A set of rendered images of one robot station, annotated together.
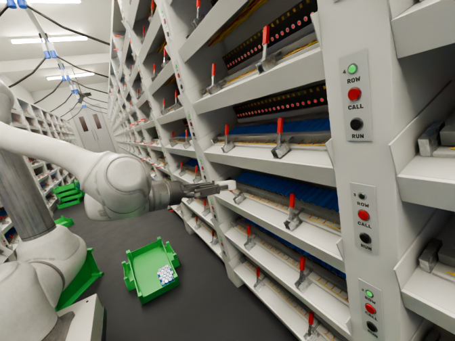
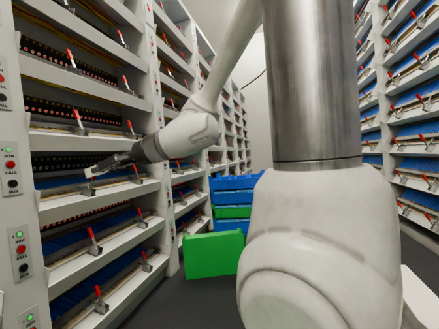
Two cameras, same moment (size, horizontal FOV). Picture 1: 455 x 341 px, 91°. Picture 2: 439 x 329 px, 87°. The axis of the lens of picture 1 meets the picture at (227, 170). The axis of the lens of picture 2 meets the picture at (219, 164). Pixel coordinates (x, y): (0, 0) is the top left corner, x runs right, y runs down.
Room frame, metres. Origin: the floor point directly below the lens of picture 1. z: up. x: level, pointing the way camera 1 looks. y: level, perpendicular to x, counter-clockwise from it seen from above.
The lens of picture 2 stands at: (1.04, 0.79, 0.58)
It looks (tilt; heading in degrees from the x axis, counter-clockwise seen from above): 2 degrees down; 221
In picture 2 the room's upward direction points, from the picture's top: 6 degrees counter-clockwise
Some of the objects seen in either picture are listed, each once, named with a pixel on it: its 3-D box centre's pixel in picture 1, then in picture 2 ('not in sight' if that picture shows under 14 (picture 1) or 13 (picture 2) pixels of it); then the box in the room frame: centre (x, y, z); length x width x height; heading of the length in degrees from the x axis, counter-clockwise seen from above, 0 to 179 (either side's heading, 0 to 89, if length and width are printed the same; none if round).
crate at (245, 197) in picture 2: not in sight; (239, 192); (-0.04, -0.01, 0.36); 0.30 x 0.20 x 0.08; 117
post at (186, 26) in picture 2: not in sight; (191, 126); (-0.26, -0.60, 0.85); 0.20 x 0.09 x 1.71; 116
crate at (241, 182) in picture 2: not in sight; (238, 179); (-0.04, -0.01, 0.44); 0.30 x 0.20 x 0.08; 117
